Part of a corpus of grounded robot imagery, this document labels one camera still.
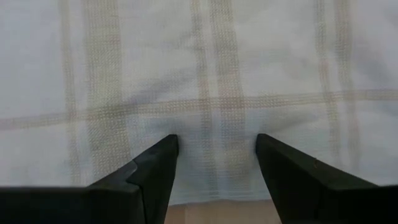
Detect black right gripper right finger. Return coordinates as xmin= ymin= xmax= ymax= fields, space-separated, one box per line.
xmin=255 ymin=133 xmax=398 ymax=224

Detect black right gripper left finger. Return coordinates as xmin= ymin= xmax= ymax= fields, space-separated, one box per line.
xmin=0 ymin=134 xmax=180 ymax=224

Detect white towel beige stripes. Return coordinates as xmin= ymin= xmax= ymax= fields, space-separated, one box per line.
xmin=0 ymin=0 xmax=398 ymax=207

